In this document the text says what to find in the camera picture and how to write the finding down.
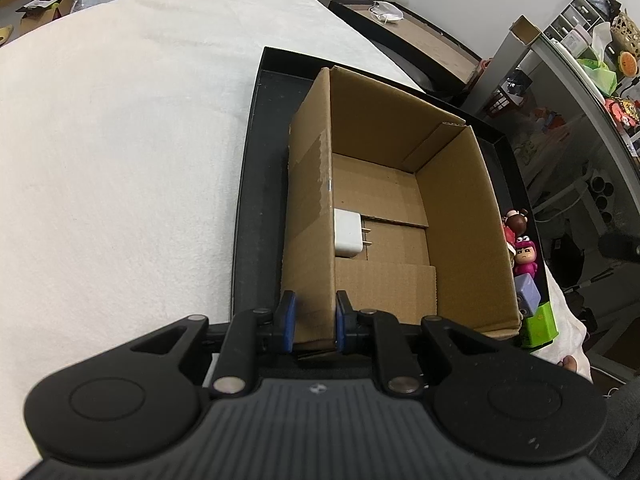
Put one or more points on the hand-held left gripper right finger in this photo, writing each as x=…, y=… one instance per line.
x=341, y=322

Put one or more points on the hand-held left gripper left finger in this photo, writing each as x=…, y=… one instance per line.
x=287, y=321

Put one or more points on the pink doll figurine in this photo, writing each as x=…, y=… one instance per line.
x=526, y=257

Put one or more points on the purple cube figurine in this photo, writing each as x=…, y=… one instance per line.
x=526, y=292

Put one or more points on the brown bear figurine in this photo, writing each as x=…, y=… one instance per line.
x=516, y=219

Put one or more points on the small red toy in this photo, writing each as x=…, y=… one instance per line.
x=509, y=236

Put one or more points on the green hexagonal lidded container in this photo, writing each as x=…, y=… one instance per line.
x=540, y=327

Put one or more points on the brown cardboard box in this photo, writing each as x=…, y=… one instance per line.
x=450, y=210

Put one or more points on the black shallow tray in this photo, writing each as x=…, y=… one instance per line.
x=260, y=160

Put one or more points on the person's foot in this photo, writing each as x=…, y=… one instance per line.
x=570, y=363

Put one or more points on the clear printed plastic bag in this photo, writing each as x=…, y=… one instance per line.
x=542, y=135

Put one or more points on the red patterned ornament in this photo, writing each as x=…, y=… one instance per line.
x=622, y=109

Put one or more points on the green tissue box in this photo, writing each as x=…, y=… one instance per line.
x=597, y=71

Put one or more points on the grey glass-top table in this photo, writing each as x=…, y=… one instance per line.
x=565, y=77

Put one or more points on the orange fruit toy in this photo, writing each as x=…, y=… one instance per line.
x=627, y=62

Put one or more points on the red lantern toy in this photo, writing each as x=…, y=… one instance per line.
x=500, y=101

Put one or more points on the white plastic jar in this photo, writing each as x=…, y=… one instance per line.
x=575, y=40

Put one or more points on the wicker basket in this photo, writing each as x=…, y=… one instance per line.
x=627, y=30

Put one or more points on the white drawer organizer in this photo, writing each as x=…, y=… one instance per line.
x=575, y=12

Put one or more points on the open narrow cardboard box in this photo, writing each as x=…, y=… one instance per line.
x=522, y=27

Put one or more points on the black tray with cardboard liner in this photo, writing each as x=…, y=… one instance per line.
x=400, y=35

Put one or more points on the white face mask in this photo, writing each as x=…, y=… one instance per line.
x=386, y=12

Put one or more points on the flat cardboard box with picture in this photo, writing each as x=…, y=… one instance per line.
x=42, y=6

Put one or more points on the yellow slipper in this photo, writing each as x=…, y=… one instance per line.
x=4, y=36

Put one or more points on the white wall charger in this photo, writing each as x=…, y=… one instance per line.
x=347, y=232

